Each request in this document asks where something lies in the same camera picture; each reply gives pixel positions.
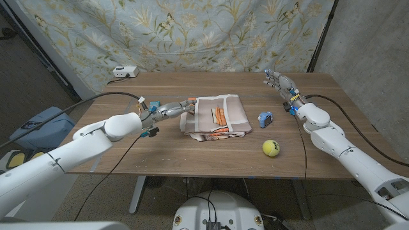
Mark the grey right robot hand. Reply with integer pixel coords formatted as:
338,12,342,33
263,69,304,109

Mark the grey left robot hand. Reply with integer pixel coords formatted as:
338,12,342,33
140,98,197,124

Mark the beige cloth with orange stripes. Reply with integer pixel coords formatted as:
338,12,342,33
179,93,252,142

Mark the yellow tennis ball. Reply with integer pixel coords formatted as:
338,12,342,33
262,139,281,158

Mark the white power box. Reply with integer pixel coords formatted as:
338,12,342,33
112,66,140,79

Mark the black backdrop stand pole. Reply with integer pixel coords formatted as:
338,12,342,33
306,0,339,73
0,3,82,104

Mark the floral printed backdrop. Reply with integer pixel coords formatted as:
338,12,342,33
15,0,336,96

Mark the grey metal table leg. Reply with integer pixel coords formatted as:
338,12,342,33
128,175,147,214
292,178,311,220

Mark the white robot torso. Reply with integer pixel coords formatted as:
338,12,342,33
172,190,265,230

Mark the blue plastic bin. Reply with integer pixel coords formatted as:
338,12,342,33
9,106,76,151

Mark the small blue toy camera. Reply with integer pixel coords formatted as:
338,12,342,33
258,111,274,129

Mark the black power box cable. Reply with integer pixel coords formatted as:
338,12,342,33
107,73,130,86

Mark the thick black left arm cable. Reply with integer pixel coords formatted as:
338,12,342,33
0,91,145,150

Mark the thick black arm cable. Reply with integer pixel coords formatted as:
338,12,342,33
0,91,145,150
304,93,409,168

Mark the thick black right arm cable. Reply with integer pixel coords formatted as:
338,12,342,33
304,93,409,168

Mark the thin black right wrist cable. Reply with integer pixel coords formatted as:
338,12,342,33
293,114,409,222

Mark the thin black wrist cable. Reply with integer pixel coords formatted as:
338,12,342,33
293,114,409,222
73,127,158,222

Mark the thin black left wrist cable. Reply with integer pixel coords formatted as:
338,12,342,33
73,127,158,222

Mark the black torso cable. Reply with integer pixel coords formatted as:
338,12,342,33
188,191,219,224

